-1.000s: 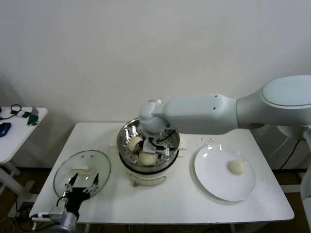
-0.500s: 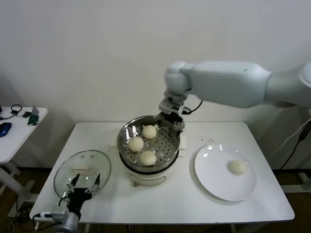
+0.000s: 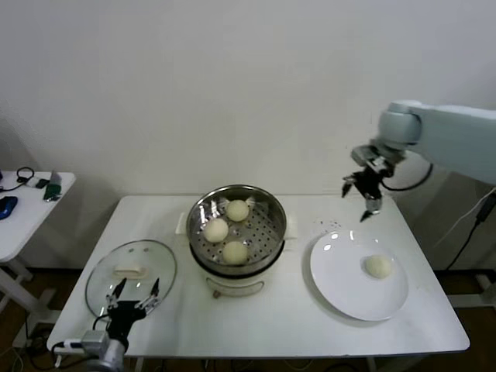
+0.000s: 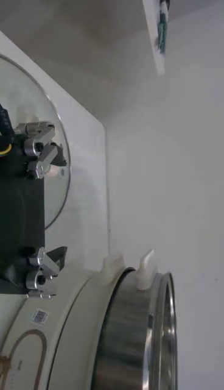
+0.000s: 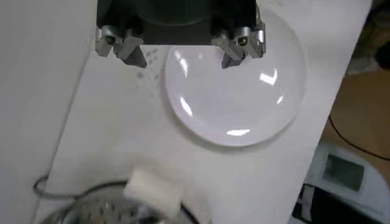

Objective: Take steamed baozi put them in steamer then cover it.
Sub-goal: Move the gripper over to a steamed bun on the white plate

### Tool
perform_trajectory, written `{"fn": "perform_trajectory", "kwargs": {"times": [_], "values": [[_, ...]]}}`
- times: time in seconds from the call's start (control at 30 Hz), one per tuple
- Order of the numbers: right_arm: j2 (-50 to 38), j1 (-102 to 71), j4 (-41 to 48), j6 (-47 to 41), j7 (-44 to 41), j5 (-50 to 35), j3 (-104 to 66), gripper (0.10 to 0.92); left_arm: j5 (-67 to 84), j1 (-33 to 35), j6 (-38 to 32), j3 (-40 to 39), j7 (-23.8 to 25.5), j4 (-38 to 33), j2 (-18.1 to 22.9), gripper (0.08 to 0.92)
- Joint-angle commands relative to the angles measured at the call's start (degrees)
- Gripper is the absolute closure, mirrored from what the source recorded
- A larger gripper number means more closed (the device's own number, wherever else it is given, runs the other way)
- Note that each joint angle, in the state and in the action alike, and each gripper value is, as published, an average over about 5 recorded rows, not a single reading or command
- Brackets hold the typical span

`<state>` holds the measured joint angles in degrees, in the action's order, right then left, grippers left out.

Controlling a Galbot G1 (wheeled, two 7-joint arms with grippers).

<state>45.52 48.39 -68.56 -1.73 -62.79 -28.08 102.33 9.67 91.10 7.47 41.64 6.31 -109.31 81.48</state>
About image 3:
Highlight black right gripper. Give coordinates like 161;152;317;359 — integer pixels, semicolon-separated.
340;168;384;223

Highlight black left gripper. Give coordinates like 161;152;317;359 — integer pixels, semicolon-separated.
105;276;161;340

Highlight round glass pot lid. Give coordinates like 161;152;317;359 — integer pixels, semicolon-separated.
84;239;178;315

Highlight white steamed baozi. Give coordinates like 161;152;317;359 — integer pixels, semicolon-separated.
226;199;250;222
204;219;229;244
363;254;394;280
222;240;250;266

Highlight perforated stainless steamer basket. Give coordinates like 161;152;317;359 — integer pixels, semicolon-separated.
186;184;288;272

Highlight scattered dark crumbs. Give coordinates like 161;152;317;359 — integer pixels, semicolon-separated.
312;218;343;230

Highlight large white plate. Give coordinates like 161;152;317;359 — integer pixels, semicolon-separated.
308;230;410;322

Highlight white electric cooker pot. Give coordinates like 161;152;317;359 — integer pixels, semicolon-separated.
176;212;300;298

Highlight white side table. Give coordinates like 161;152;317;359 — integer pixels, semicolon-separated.
0;170;78;352

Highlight blue computer mouse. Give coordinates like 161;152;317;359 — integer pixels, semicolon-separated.
0;195;19;221

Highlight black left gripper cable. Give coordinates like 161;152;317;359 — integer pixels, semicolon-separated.
91;314;112;332

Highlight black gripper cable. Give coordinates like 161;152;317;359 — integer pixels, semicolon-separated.
381;161;434;191
91;314;112;332

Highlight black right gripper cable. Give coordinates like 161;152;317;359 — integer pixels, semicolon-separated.
381;161;434;191

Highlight white wall cable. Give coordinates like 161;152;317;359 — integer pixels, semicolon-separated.
429;189;496;250

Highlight black floor cable bundle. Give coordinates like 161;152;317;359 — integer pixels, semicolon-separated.
22;321;55;371

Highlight black power adapter cable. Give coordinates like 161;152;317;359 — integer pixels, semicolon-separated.
445;193;496;271

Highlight white table base frame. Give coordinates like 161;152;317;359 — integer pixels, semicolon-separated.
449;270;496;310

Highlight black headset with cable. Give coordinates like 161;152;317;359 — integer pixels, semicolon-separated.
0;167;36;193

